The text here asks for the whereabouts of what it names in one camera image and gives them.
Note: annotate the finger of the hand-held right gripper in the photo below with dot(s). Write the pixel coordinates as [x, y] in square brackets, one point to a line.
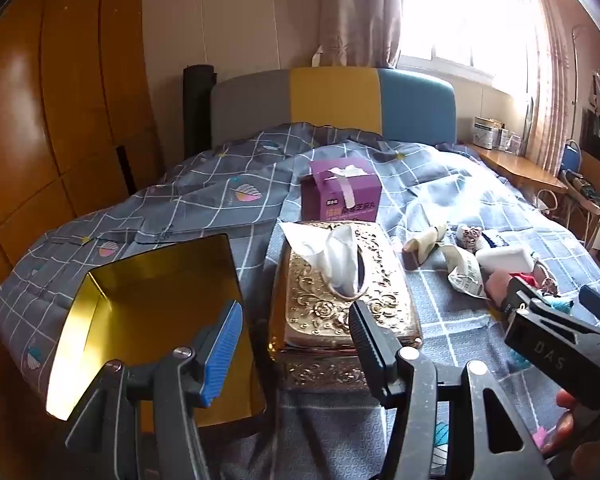
[599, 306]
[522, 292]

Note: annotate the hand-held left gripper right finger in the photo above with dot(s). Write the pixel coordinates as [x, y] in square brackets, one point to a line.
[370, 350]

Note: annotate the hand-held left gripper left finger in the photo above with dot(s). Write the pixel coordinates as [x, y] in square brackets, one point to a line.
[224, 347]

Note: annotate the red sock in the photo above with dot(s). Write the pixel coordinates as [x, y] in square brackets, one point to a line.
[527, 278]

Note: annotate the pink towel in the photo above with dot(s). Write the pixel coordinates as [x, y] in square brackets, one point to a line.
[497, 287]

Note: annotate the blue teddy bear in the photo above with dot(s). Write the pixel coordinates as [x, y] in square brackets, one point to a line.
[562, 303]

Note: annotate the white sponge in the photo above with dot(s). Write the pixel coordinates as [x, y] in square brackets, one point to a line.
[502, 259]

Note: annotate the white wet wipe packet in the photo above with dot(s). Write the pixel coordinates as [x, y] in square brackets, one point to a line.
[465, 275]

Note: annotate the pink patterned scrunchie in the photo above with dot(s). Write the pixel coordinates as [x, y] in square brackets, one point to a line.
[470, 237]

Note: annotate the gold tin box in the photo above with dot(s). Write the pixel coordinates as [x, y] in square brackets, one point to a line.
[130, 300]

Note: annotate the beige sock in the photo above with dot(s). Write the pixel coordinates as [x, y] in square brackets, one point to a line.
[425, 242]

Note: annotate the person's right hand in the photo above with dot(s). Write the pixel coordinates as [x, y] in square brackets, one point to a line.
[562, 402]

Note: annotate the gold ornate tissue box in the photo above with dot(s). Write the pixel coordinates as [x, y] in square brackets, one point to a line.
[320, 300]

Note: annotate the white tissue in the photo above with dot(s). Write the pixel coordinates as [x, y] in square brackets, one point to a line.
[330, 260]

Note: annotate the wooden desk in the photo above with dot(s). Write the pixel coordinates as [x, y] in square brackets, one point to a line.
[520, 165]

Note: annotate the blue chair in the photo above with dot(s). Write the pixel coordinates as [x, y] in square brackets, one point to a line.
[571, 157]

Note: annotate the purple tissue box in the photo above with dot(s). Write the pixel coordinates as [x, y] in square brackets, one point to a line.
[340, 205]

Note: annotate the grey checked quilt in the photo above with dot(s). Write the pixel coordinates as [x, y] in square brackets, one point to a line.
[205, 200]

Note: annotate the white box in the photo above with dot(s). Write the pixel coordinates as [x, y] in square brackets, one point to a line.
[485, 132]

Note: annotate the pink patterned curtain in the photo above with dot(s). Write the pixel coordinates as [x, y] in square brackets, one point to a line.
[550, 85]
[360, 10]

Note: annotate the black rolled mat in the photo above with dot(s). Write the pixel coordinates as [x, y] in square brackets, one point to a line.
[197, 110]

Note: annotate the grey yellow blue headboard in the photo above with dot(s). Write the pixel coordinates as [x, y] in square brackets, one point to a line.
[330, 95]

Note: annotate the window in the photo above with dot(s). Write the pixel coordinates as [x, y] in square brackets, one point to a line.
[460, 10]

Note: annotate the brown wooden wardrobe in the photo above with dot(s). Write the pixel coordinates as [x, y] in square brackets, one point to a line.
[55, 85]

